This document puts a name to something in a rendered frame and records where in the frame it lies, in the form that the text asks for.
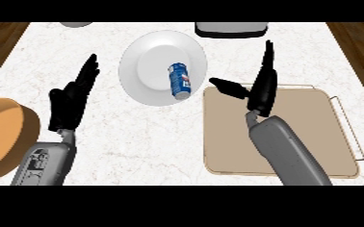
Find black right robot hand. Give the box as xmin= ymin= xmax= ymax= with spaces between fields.
xmin=207 ymin=39 xmax=278 ymax=118

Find blue can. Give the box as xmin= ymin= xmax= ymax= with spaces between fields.
xmin=166 ymin=62 xmax=192 ymax=101

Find white round plate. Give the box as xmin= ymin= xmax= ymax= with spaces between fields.
xmin=118 ymin=29 xmax=209 ymax=107

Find beige tray with handles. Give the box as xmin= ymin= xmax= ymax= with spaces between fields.
xmin=201 ymin=83 xmax=364 ymax=179

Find white and black appliance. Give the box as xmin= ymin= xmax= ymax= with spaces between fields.
xmin=194 ymin=22 xmax=269 ymax=39

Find grey round object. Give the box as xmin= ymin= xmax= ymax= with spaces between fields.
xmin=59 ymin=22 xmax=95 ymax=29

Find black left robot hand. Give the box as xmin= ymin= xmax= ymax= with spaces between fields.
xmin=47 ymin=53 xmax=101 ymax=133

